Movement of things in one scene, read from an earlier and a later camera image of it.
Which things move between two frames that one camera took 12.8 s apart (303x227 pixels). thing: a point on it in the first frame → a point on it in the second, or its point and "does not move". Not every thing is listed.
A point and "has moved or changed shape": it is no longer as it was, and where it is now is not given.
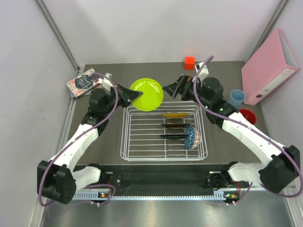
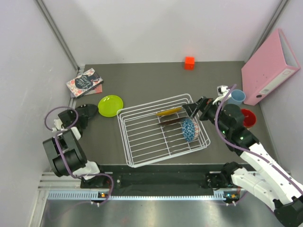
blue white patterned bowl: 192,137 → 190,129
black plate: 174,136 → 86,111
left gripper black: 132,95 → 84,120
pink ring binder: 276,61 does not move
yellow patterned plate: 175,115 → 169,111
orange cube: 189,63 does not move
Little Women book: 83,82 does not move
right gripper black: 186,83 → 206,105
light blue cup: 236,98 does not move
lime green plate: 153,94 has moved or changed shape
